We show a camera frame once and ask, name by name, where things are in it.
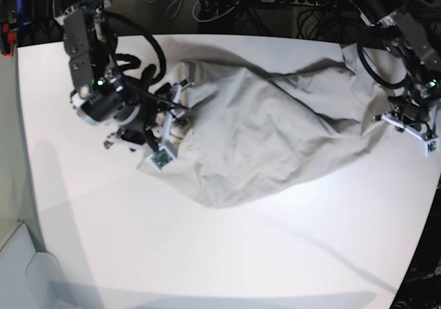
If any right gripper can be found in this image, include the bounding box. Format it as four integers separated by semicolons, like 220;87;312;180
113;95;186;150

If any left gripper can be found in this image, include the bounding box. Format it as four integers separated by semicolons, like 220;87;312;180
387;93;440;131

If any beige t-shirt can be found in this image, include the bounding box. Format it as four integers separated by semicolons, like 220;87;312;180
138;46;389;209

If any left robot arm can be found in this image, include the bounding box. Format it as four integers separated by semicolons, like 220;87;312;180
346;0;440;130

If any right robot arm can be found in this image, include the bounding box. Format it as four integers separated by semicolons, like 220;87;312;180
52;0;184;152

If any red black clamp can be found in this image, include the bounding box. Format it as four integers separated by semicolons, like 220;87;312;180
1;10;18;58

